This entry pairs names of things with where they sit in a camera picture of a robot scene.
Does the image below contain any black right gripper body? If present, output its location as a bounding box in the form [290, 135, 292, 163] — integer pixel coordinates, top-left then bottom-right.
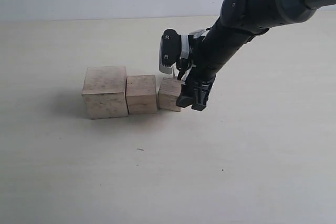
[181, 34, 216, 95]

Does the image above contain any third largest wooden cube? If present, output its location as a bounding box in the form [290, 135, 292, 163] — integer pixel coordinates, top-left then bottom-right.
[158, 78, 181, 112]

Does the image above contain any second largest wooden cube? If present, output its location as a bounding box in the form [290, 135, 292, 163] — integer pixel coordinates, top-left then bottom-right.
[126, 75, 157, 114]

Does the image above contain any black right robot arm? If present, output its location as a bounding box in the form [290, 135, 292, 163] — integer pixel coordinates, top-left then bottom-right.
[176, 0, 335, 111]

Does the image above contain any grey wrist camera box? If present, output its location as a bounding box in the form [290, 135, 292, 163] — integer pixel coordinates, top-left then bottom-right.
[159, 29, 190, 75]

